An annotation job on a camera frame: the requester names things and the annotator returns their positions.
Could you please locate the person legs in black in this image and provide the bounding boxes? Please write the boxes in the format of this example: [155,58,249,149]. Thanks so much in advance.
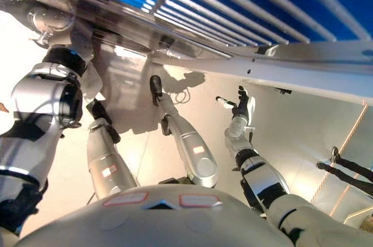
[316,146,373,199]

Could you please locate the grey robot torso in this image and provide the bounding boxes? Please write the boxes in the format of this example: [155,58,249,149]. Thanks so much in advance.
[16,184,295,247]

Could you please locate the left black robot foot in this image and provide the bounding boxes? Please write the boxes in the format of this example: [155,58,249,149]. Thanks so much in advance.
[91,98,122,145]

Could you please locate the left silver robot leg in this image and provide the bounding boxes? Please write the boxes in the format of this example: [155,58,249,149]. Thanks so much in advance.
[86,120,138,200]

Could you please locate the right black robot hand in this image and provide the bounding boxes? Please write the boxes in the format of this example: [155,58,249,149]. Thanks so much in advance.
[215,85,257,119]

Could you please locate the black robot foot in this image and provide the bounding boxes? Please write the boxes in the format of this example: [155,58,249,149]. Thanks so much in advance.
[91,98,122,145]
[149,75,164,105]

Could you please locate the right black robot foot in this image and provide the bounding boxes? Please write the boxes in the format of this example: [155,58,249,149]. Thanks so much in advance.
[149,75,164,105]

